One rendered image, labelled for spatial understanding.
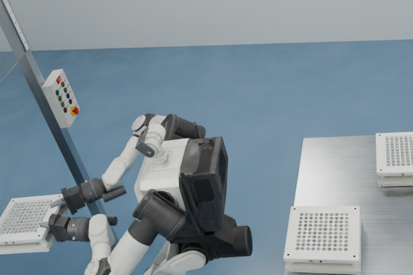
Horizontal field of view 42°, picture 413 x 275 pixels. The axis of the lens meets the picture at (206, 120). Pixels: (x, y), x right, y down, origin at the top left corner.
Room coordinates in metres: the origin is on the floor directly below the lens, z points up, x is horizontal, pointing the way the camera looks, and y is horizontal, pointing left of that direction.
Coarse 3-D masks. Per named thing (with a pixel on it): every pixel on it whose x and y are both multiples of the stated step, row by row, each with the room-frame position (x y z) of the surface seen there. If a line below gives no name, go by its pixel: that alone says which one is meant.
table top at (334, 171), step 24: (312, 144) 1.85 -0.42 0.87; (336, 144) 1.81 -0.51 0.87; (360, 144) 1.76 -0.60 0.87; (312, 168) 1.70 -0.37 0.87; (336, 168) 1.66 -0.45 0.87; (360, 168) 1.62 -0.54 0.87; (312, 192) 1.56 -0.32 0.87; (336, 192) 1.53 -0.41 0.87; (360, 192) 1.49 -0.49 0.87; (384, 192) 1.46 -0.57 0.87; (408, 192) 1.42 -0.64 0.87; (384, 216) 1.34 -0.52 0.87; (408, 216) 1.31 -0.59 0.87; (384, 240) 1.24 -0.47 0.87; (408, 240) 1.21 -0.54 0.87; (384, 264) 1.15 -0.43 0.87; (408, 264) 1.12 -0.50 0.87
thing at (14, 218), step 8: (16, 208) 1.75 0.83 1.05; (24, 208) 1.73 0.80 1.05; (32, 208) 1.72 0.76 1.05; (40, 208) 1.71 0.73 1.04; (16, 216) 1.70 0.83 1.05; (24, 216) 1.69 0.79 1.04; (32, 216) 1.67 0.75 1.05; (8, 224) 1.67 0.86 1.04; (24, 224) 1.64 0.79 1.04; (32, 224) 1.63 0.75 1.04
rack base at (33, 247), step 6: (66, 210) 1.73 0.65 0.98; (48, 234) 1.60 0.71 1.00; (48, 240) 1.57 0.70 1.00; (0, 246) 1.61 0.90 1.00; (6, 246) 1.60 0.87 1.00; (12, 246) 1.59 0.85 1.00; (18, 246) 1.58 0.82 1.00; (24, 246) 1.57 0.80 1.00; (30, 246) 1.56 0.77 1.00; (36, 246) 1.55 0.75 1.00; (48, 246) 1.54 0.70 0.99; (0, 252) 1.59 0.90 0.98; (6, 252) 1.58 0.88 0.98; (12, 252) 1.58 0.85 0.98; (18, 252) 1.57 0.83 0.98; (24, 252) 1.56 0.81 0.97
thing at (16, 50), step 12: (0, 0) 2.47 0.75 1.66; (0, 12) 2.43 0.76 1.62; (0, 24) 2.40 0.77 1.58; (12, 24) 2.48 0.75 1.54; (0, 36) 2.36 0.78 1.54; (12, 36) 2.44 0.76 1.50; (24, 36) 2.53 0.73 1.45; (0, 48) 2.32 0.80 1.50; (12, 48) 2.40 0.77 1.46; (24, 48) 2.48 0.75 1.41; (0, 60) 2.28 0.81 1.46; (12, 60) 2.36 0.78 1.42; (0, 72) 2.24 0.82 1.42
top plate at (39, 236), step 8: (16, 200) 1.81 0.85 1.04; (24, 200) 1.80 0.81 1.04; (32, 200) 1.78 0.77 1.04; (40, 200) 1.77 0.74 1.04; (48, 200) 1.75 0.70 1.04; (56, 200) 1.74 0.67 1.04; (8, 208) 1.78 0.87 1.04; (56, 208) 1.69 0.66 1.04; (48, 216) 1.65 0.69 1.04; (0, 224) 1.69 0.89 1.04; (16, 224) 1.66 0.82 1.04; (24, 232) 1.60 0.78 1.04; (32, 232) 1.58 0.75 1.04; (40, 232) 1.57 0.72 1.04; (0, 240) 1.59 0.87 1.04; (8, 240) 1.58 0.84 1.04; (16, 240) 1.57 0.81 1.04; (24, 240) 1.56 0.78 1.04; (32, 240) 1.55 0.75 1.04; (40, 240) 1.54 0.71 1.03
